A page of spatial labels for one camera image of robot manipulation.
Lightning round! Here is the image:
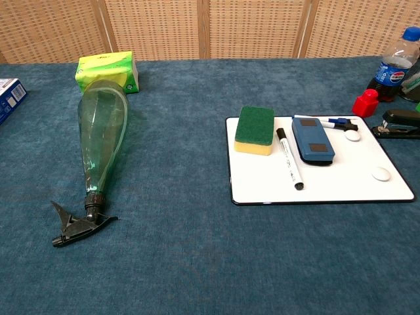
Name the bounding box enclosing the green transparent spray bottle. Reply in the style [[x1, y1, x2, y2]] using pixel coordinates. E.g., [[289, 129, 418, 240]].
[[51, 79, 129, 249]]

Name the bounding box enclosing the cola bottle blue cap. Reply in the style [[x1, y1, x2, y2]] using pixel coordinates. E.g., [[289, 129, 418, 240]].
[[366, 26, 420, 102]]

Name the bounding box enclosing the green yellow sponge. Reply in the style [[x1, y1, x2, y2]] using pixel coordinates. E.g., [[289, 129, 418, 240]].
[[234, 106, 275, 156]]

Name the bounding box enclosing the long black-capped whiteboard marker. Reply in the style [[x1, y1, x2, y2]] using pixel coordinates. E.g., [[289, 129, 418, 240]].
[[276, 127, 305, 191]]

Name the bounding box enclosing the blue whiteboard eraser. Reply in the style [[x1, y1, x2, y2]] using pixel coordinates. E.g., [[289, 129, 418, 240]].
[[291, 117, 336, 165]]

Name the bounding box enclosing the blue table cloth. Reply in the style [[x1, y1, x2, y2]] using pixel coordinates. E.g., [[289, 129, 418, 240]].
[[0, 55, 420, 315]]

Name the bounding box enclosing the white magnetic whiteboard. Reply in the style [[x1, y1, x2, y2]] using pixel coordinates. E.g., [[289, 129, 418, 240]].
[[225, 114, 416, 207]]

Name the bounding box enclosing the blue-capped whiteboard marker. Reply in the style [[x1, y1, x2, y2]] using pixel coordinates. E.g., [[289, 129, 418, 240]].
[[293, 114, 348, 125]]

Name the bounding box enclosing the green yellow tissue pack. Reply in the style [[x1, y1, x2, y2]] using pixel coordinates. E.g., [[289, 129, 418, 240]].
[[75, 51, 140, 95]]

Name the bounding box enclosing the blue capped marker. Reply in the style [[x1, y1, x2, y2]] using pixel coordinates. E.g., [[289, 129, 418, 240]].
[[320, 119, 360, 132]]

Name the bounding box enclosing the woven wooden folding screen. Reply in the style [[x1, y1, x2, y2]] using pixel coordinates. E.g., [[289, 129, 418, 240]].
[[0, 0, 420, 65]]

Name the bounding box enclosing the red toy block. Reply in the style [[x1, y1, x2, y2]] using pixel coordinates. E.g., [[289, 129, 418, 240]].
[[352, 89, 380, 118]]

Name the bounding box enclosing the blue white toothpaste box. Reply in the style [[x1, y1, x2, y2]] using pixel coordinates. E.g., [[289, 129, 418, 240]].
[[0, 77, 28, 126]]

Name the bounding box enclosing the black mesh pen holder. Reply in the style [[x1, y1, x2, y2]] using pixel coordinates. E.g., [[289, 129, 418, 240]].
[[398, 60, 420, 103]]

